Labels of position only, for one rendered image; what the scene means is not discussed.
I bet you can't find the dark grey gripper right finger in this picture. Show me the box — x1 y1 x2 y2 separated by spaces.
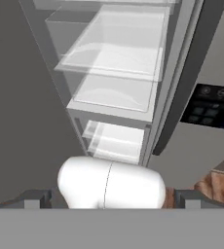
173 189 224 210

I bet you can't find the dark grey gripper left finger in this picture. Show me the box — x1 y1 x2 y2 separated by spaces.
0 189 53 210

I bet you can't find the grey fridge door with panel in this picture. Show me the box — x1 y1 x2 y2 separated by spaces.
147 0 224 193

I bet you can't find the clear fridge drawer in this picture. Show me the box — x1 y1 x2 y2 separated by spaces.
81 119 146 165

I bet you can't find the plain dark grey fridge door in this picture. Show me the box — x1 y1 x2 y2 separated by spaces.
0 0 87 206

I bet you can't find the grey open fridge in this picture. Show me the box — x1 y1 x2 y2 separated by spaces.
18 0 206 168

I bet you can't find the small clear glass fridge shelf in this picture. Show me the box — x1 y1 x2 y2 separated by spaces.
66 73 160 115

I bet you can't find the large clear glass fridge shelf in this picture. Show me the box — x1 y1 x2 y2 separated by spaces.
53 4 170 83

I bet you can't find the white rounded cylinder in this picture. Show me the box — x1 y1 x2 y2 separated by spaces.
56 156 167 210

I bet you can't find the dark curved fridge door handle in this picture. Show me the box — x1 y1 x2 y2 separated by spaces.
152 0 224 157

